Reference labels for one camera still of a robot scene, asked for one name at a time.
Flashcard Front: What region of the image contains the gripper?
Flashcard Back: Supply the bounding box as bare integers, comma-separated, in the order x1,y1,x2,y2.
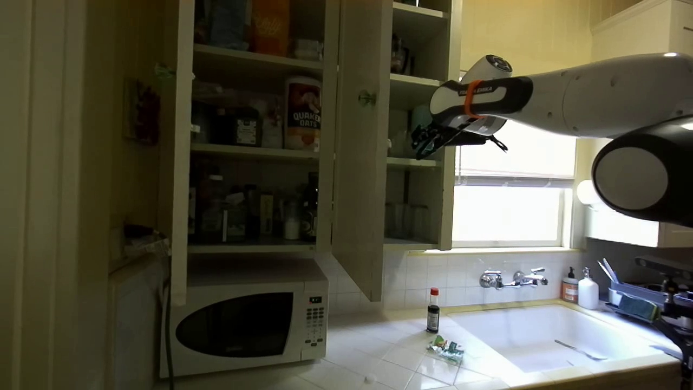
410,122,489,160

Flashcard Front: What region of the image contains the teal cup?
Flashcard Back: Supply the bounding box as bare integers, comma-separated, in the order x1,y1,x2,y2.
409,105,434,131

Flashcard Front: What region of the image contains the cream cupboard door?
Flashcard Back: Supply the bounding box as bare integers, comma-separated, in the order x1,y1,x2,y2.
157,0,196,307
331,0,394,303

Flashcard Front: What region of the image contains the cream kitchen cupboard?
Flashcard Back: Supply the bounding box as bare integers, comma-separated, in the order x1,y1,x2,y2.
157,0,464,307

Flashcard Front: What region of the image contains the row of drinking glasses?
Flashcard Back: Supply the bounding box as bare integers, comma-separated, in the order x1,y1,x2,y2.
385,203,432,242

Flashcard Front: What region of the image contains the dark glass jar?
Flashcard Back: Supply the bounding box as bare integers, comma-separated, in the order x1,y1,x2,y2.
390,35,413,75

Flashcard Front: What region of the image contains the window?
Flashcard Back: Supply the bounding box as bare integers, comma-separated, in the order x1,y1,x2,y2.
452,69,578,249

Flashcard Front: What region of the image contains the oats canister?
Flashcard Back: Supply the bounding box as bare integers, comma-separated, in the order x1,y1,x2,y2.
283,76,323,152

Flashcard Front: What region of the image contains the dark glass bottle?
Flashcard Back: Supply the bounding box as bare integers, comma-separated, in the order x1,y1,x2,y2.
300,172,319,242

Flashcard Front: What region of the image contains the small white container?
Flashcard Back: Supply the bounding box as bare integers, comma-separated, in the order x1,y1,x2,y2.
293,37,324,61

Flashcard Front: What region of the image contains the small white bottle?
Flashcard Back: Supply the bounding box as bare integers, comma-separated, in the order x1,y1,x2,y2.
283,200,302,241

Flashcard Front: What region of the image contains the chrome tap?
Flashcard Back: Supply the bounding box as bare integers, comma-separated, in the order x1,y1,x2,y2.
479,266,549,290

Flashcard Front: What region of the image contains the paper towel roll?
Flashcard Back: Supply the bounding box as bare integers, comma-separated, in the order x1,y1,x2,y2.
576,179,603,207

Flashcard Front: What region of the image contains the dark sauce bottle red cap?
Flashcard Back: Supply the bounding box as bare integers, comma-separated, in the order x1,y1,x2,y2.
426,287,441,334

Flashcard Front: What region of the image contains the dark jar with label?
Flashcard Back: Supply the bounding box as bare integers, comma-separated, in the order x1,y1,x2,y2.
233,107,262,147

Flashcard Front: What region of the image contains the orange bag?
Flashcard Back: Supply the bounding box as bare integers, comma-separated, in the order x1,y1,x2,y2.
250,0,292,57

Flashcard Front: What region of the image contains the amber soap bottle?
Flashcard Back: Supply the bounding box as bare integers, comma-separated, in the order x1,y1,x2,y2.
560,266,579,304

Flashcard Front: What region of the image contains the green crumpled packet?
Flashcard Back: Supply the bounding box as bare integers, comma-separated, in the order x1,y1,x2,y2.
426,335,466,364

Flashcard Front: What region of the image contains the white soap bottle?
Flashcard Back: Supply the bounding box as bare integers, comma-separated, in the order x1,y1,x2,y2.
577,266,600,311

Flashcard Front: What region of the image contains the bundle of utensils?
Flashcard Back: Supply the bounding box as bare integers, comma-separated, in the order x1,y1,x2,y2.
597,258,621,284

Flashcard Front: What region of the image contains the white sink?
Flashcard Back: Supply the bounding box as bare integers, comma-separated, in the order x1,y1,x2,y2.
448,302,665,375

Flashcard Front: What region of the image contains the blue bag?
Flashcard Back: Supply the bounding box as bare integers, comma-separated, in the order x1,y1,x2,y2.
208,0,250,51

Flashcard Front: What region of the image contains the white microwave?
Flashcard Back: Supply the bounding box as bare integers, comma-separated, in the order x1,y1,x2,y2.
159,259,330,379

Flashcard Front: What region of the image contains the metal spoon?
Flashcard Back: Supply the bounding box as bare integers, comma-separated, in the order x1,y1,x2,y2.
553,339,609,362

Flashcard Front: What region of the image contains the microwave door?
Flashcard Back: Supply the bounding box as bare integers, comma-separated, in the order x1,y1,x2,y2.
168,282,304,370

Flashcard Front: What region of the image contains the dish rack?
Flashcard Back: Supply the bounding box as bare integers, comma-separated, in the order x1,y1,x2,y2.
605,278,693,328

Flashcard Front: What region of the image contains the green sponge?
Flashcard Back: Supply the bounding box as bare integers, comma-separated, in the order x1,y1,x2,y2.
617,294,662,322

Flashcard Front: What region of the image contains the white refrigerator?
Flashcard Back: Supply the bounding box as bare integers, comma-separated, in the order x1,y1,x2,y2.
105,253,169,390

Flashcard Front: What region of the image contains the white wall cabinet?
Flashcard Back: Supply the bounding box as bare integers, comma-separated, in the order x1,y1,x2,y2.
583,0,693,249

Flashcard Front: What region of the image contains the red wall picture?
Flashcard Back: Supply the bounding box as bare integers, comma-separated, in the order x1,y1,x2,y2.
123,78,162,145

